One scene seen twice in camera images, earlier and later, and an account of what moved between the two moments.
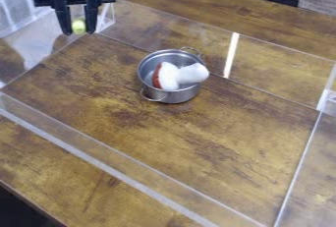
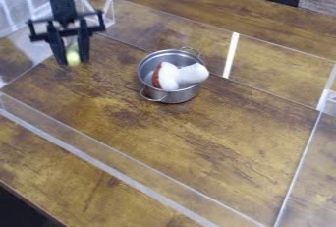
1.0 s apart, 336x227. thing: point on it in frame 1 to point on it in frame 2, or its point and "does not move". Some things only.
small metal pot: (172, 75) does not move
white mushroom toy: (166, 76) does not move
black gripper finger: (62, 10) to (56, 42)
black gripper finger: (90, 10) to (82, 38)
